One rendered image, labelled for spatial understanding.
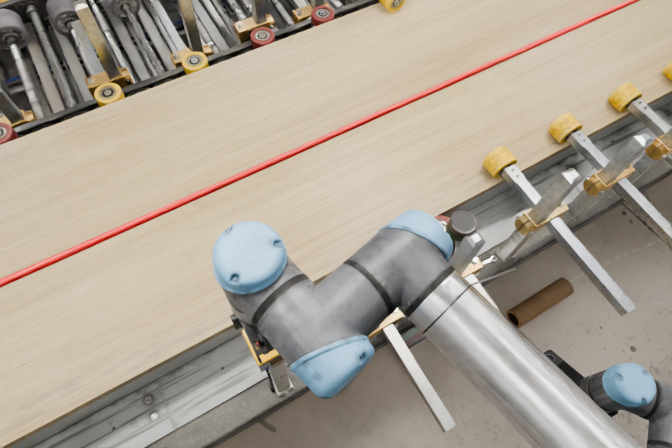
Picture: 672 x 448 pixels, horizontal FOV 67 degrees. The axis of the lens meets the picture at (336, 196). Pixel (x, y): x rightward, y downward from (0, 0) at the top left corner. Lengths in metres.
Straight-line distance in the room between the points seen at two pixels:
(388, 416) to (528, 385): 1.64
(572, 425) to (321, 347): 0.24
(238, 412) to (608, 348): 1.63
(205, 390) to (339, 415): 0.74
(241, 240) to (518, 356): 0.29
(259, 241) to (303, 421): 1.66
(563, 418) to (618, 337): 2.00
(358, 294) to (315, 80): 1.19
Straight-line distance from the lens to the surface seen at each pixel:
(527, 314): 2.31
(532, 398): 0.55
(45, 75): 2.08
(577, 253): 1.43
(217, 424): 1.45
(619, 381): 1.11
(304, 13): 1.97
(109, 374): 1.33
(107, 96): 1.71
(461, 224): 1.19
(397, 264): 0.54
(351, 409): 2.15
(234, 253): 0.52
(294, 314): 0.51
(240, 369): 1.55
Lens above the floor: 2.13
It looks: 61 degrees down
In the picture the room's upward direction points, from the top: 5 degrees clockwise
